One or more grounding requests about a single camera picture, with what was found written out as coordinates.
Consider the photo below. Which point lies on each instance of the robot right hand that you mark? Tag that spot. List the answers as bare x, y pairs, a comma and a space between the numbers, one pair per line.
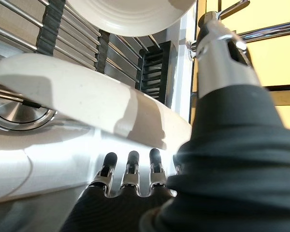
232, 157

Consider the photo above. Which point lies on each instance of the cream ceramic plate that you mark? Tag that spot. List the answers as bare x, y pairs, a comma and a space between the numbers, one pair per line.
87, 96
135, 17

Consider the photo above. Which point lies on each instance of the stainless steel sink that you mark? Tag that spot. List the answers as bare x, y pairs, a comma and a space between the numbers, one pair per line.
50, 164

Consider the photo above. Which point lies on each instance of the black sink drying rack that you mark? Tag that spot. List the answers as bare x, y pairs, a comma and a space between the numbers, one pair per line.
50, 26

